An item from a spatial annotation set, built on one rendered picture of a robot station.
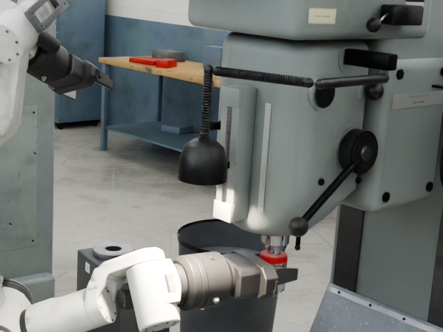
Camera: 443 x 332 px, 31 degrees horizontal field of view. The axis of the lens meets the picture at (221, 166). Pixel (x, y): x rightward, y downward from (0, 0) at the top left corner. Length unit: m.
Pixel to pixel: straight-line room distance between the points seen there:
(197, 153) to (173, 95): 6.95
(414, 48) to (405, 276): 0.52
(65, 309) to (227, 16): 0.52
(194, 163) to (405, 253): 0.65
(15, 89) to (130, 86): 7.36
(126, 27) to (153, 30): 0.46
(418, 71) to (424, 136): 0.12
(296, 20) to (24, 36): 0.39
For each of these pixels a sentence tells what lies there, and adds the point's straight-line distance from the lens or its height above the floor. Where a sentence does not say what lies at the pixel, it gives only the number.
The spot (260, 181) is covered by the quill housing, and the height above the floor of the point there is 1.41.
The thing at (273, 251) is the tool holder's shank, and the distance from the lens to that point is 1.36.
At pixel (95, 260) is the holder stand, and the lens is 1.76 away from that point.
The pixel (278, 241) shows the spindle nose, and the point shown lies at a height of 1.29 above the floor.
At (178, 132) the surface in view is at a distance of 7.50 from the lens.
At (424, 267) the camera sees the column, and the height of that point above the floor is 1.18.
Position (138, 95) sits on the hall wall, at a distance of 8.53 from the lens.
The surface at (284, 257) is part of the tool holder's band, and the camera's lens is 1.36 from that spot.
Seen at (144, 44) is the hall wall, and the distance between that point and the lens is 8.43.
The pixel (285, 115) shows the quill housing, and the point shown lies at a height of 1.51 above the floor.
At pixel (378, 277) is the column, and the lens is 1.72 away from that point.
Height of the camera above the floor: 1.72
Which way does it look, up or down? 13 degrees down
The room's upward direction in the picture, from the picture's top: 4 degrees clockwise
